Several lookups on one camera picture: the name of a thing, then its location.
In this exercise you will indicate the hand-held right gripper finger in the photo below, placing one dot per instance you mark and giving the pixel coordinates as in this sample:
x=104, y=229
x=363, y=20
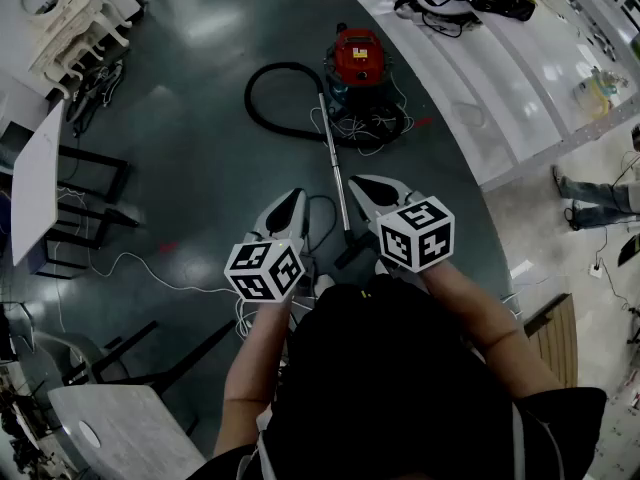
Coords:
x=402, y=190
x=362, y=205

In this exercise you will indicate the person's right white shoe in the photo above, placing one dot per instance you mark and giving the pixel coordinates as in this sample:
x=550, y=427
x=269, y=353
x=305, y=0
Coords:
x=385, y=268

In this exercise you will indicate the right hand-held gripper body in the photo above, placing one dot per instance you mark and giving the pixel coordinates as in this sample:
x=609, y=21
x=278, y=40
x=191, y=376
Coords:
x=420, y=238

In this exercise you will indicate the white table with black legs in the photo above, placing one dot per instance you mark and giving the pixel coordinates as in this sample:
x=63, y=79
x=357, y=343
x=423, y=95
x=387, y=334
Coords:
x=35, y=178

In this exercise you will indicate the white perforated steel beam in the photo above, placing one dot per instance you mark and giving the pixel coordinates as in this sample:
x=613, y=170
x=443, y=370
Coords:
x=565, y=140

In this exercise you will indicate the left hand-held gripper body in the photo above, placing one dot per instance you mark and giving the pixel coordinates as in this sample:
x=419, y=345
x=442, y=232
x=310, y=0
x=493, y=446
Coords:
x=260, y=280

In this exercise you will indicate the person's left forearm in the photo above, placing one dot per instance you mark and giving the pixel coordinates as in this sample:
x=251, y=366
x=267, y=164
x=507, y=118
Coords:
x=255, y=358

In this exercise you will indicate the grey plastic chair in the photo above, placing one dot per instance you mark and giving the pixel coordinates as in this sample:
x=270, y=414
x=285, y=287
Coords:
x=60, y=353

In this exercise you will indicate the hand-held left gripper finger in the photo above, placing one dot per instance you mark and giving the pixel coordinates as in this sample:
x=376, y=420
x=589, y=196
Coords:
x=302, y=218
x=262, y=220

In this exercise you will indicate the red vacuum cleaner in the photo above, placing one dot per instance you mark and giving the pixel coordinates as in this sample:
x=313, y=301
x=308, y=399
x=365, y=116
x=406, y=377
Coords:
x=357, y=58

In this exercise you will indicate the metal vacuum wand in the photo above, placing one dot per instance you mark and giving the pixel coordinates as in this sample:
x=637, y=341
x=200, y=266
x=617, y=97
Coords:
x=334, y=168

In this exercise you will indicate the clear plastic bag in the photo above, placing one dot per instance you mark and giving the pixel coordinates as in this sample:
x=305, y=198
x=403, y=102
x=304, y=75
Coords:
x=597, y=93

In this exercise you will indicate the person's black clothing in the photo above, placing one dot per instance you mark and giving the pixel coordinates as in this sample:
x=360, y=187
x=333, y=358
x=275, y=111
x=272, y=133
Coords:
x=380, y=378

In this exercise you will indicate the person's right forearm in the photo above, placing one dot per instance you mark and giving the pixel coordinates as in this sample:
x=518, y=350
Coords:
x=480, y=318

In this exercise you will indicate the white power strip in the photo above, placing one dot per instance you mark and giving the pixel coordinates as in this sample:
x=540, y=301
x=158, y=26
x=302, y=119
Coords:
x=595, y=269

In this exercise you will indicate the person's left white shoe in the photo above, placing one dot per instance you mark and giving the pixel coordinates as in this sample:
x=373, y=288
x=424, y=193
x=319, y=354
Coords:
x=324, y=284

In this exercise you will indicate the wooden slatted board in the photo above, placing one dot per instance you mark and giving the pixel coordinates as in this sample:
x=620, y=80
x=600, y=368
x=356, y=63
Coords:
x=557, y=343

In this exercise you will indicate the white ornate dressing table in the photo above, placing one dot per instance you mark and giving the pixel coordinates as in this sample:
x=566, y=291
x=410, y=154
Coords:
x=75, y=23

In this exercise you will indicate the pile of black equipment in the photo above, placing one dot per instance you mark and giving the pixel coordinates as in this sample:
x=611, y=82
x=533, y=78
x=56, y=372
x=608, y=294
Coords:
x=95, y=93

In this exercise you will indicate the person's white shoe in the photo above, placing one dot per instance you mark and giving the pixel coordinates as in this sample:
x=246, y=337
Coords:
x=324, y=284
x=385, y=268

